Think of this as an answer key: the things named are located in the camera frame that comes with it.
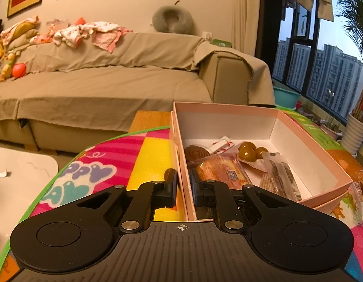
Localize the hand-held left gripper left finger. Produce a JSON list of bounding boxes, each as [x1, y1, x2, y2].
[[77, 169, 179, 232]]

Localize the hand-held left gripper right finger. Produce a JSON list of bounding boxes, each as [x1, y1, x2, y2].
[[190, 169, 290, 232]]

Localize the orange bread packet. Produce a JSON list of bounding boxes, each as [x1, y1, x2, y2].
[[195, 153, 254, 191]]

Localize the green ball candy packet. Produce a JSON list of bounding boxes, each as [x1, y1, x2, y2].
[[237, 141, 271, 171]]

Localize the clear biscuit stick packet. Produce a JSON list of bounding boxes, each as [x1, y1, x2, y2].
[[259, 151, 302, 202]]

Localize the pink cardboard box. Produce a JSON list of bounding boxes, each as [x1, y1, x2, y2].
[[169, 101, 354, 222]]

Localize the wooden table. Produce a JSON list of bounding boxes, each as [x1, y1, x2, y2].
[[129, 110, 172, 134]]

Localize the colourful cartoon play mat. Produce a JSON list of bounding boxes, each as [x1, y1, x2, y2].
[[0, 106, 363, 282]]

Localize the beige sofa cover cloth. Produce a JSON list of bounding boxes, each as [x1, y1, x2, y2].
[[0, 31, 276, 124]]

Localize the beige sofa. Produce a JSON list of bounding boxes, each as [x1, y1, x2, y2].
[[0, 31, 276, 153]]

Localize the teal plastic basin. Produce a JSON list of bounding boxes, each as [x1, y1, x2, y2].
[[272, 86, 301, 109]]

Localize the white marble side table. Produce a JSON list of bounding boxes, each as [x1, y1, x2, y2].
[[0, 147, 59, 235]]

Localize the white ribbed plant pot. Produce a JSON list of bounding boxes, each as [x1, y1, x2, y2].
[[340, 112, 363, 156]]

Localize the grey neck pillow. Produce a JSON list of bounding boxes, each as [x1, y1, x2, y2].
[[152, 0, 195, 34]]

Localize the pink and white baby clothes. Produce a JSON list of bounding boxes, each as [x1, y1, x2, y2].
[[30, 18, 133, 53]]

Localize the light curtain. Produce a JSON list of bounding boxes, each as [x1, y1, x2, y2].
[[231, 0, 263, 56]]

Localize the orange ball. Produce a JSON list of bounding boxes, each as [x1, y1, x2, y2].
[[11, 63, 26, 79]]

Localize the yellow plush toy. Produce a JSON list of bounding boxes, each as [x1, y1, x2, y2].
[[0, 39, 18, 81]]

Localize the folded yellow pink blanket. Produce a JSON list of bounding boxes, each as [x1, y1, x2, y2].
[[0, 16, 39, 50]]

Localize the palm plant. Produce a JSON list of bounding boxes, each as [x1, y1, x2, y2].
[[336, 0, 363, 118]]

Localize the black window frame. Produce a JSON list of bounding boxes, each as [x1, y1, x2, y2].
[[262, 0, 363, 124]]

